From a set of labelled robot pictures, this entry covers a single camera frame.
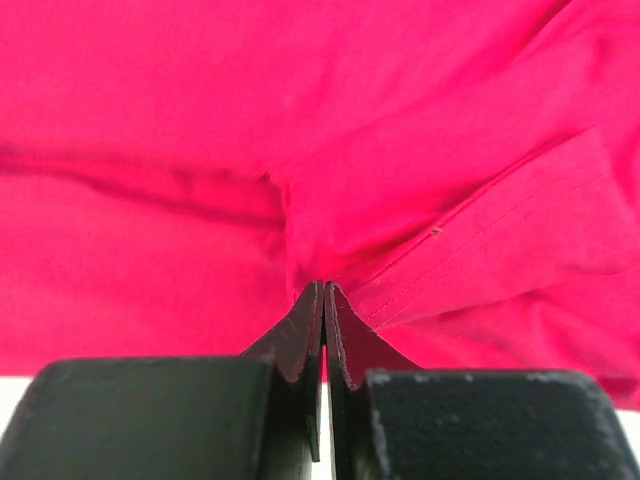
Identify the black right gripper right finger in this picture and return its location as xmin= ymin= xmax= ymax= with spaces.
xmin=324 ymin=283 xmax=639 ymax=479

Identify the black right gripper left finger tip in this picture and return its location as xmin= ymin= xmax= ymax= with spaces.
xmin=1 ymin=281 xmax=324 ymax=479

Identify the magenta pink t-shirt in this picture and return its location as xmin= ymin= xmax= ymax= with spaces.
xmin=1 ymin=1 xmax=639 ymax=409

